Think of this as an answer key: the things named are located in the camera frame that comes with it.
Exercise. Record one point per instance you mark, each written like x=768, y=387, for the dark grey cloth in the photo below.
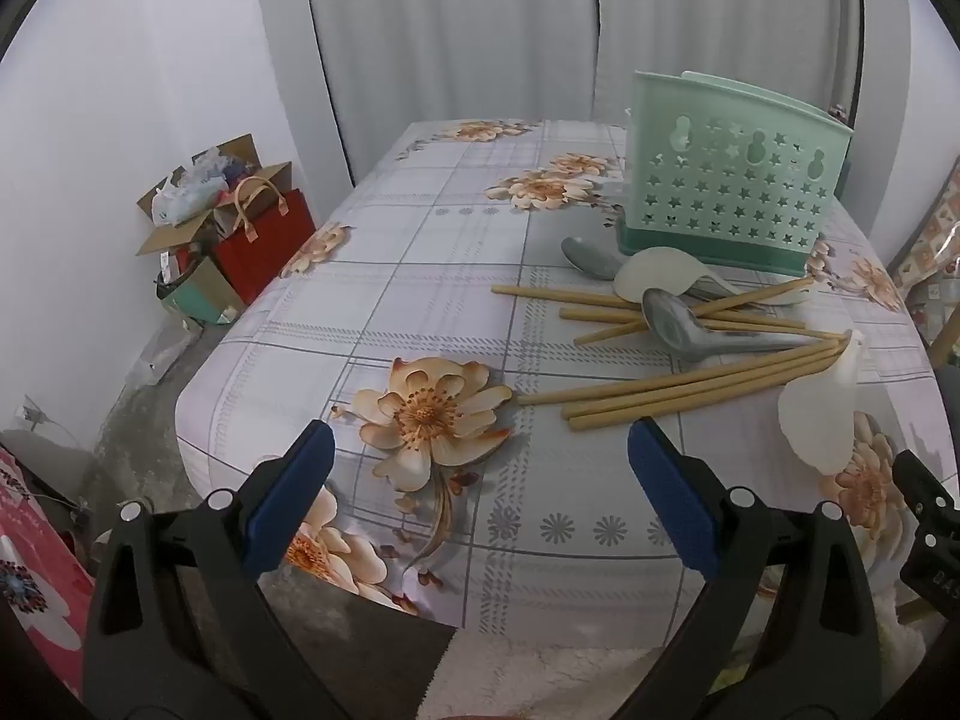
x=390, y=667

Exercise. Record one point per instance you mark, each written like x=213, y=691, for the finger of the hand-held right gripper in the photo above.
x=921, y=484

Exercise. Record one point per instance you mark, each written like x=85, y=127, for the crumpled plastic bags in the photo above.
x=187, y=191

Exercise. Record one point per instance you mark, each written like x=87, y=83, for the red gift bag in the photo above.
x=274, y=247

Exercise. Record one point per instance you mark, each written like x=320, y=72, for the pile of wooden chopsticks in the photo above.
x=675, y=390

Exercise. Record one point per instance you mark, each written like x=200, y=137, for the white curtain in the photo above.
x=465, y=37

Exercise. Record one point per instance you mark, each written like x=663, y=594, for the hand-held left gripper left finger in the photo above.
x=292, y=499

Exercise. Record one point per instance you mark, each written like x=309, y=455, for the open cardboard box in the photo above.
x=240, y=150

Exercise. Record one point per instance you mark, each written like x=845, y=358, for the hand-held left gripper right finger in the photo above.
x=671, y=502

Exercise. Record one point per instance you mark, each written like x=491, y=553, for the pink printed blanket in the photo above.
x=30, y=540

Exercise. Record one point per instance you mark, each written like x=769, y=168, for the small green box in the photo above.
x=206, y=289

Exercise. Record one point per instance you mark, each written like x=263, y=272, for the green plastic utensil holder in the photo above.
x=720, y=187

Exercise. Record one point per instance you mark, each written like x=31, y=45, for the wooden chair leg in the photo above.
x=946, y=341

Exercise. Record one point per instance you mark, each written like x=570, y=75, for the white fluffy cloth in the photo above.
x=540, y=682

